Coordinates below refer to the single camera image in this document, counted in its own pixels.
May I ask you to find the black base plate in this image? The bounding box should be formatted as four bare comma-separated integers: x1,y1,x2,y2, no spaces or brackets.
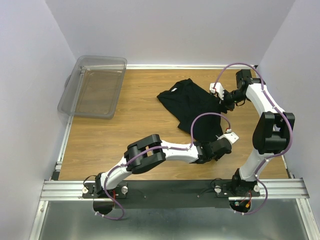
82,178,260,213

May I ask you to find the clear plastic bin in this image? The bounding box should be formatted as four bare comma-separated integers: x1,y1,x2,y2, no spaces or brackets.
57,55,127,119

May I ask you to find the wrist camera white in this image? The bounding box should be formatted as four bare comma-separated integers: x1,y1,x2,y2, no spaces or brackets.
217,128,239,145
209,82,225,100

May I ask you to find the black t shirt blue logo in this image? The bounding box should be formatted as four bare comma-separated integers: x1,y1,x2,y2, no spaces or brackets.
157,78,227,142

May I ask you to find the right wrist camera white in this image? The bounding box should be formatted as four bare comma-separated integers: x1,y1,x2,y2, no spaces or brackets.
209,82,225,100

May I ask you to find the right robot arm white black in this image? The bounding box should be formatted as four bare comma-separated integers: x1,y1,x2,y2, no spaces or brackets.
210,69,295,196

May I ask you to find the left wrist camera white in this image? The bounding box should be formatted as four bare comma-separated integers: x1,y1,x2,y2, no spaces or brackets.
217,128,239,145

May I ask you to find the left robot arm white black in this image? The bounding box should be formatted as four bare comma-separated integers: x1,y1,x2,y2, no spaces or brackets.
93,132,239,198

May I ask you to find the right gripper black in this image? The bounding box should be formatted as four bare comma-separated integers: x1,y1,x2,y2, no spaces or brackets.
216,89,248,112

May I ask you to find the aluminium frame rail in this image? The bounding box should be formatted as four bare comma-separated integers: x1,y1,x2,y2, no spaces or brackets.
28,67,86,240

